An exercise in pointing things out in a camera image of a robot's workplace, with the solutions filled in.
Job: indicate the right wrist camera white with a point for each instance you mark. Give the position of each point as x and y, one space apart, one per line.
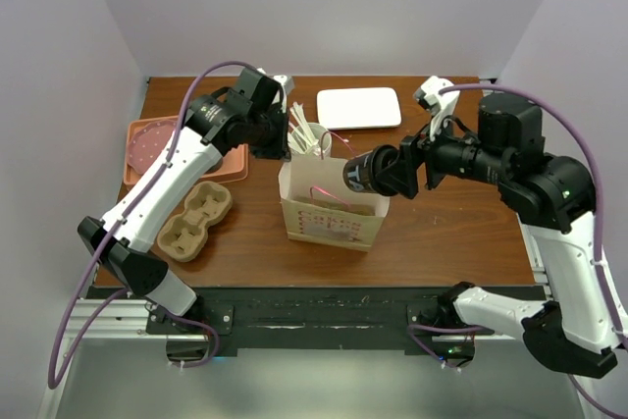
439 104

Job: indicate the cardboard cup carrier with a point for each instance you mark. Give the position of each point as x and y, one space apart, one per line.
359 209
185 234

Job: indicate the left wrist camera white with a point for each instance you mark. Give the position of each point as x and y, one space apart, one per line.
287 84

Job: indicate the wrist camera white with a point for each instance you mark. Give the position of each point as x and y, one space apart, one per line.
439 104
287 84

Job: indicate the pink plastic tray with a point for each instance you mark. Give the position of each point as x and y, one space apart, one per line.
234 166

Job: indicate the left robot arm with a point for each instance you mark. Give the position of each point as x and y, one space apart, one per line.
253 111

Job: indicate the white paper stir sticks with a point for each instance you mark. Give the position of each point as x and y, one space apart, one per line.
301 124

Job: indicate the pink dotted plate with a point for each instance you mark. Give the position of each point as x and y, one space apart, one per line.
147 144

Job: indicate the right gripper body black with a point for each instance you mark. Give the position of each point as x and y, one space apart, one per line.
449 153

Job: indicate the black coffee cup lid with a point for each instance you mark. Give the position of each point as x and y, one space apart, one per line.
381 154

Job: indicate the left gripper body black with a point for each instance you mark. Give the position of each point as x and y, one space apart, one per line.
268 137

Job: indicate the white cylindrical holder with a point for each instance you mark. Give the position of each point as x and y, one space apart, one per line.
327 143

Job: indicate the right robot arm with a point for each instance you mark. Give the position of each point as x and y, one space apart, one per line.
578 330

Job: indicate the pink paper gift bag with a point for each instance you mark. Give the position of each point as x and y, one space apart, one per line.
319 208

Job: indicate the white rectangular plate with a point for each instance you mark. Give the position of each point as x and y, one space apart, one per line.
358 108

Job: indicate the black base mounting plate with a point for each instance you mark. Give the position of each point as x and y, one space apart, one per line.
348 318

